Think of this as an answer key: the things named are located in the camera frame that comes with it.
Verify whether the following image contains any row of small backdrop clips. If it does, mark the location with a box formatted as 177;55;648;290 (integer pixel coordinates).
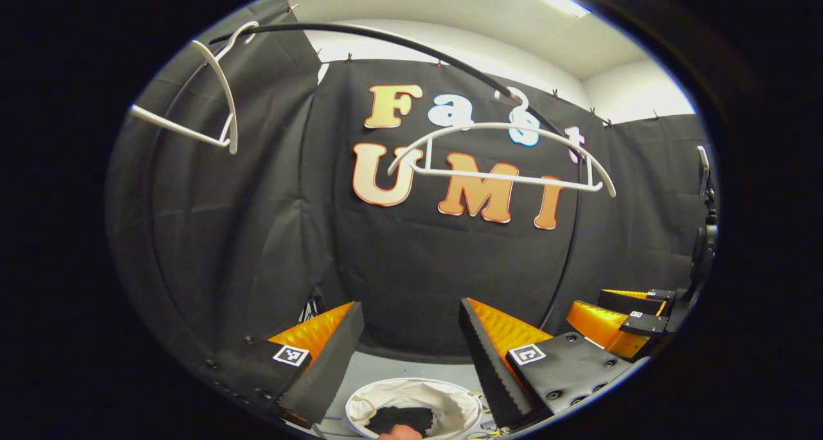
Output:
287;3;662;129

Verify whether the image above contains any white plastic hanger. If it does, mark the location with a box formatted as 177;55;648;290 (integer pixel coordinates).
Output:
387;86;617;199
129;21;259;156

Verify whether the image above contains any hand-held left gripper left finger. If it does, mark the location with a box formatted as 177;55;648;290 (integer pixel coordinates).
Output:
203;300;365;430

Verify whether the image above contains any black clothes rack rail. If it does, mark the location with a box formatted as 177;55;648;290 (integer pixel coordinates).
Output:
207;22;586;331

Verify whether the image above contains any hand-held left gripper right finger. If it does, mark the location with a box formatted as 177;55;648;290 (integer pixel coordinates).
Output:
458;297;634;431

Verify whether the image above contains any white laundry hamper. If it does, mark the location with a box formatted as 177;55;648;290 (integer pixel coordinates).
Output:
344;377;483;440

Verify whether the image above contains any black backdrop cloth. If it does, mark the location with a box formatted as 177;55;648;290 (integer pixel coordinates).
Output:
106;0;714;365

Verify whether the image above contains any black knit jacket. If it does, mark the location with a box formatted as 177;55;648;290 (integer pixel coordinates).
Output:
366;406;435;438

